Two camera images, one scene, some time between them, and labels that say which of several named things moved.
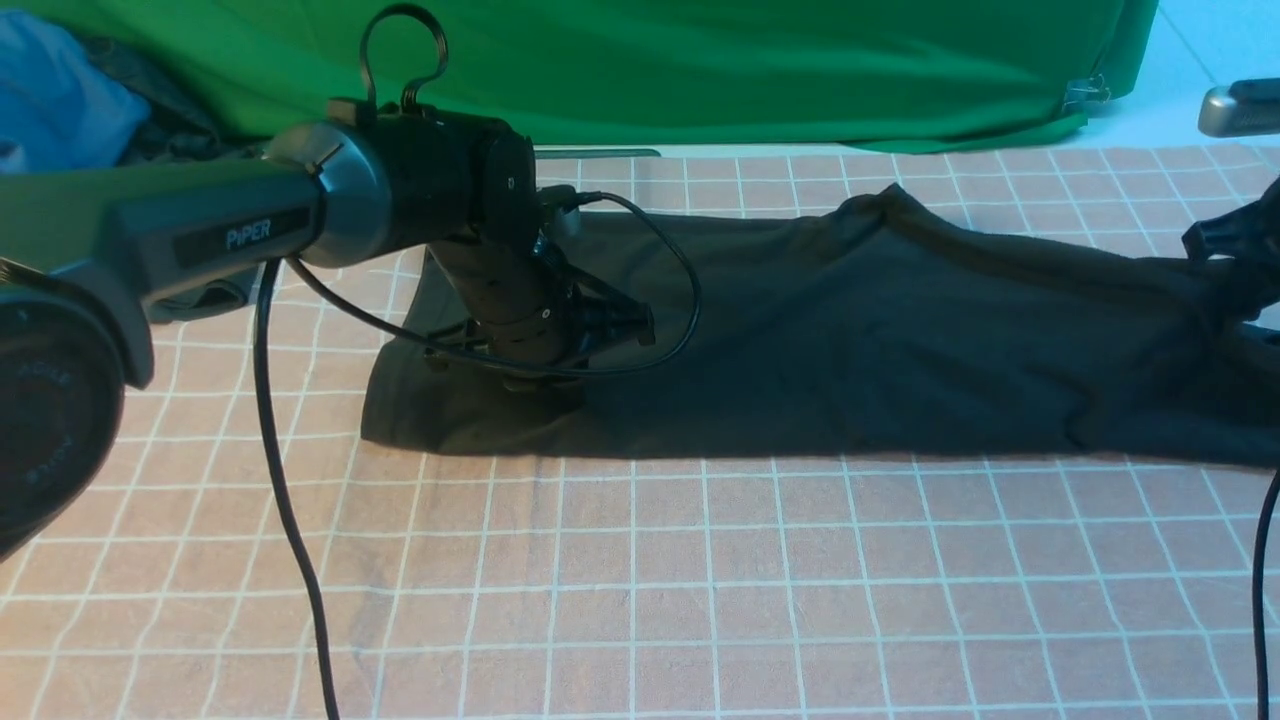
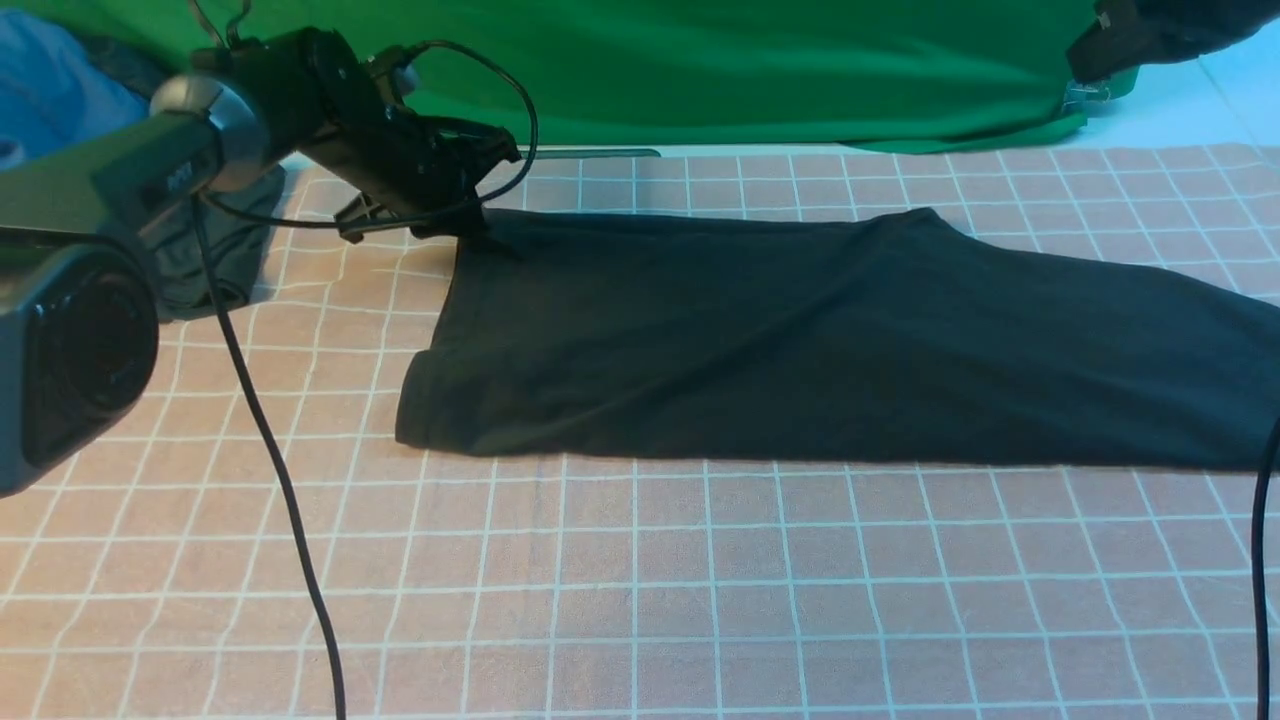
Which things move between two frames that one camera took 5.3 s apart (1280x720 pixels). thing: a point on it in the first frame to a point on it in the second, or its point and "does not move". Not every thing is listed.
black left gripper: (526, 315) to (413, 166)
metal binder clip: (1087, 91) does not move
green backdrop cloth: (675, 75) does not move
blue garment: (60, 112) does not move
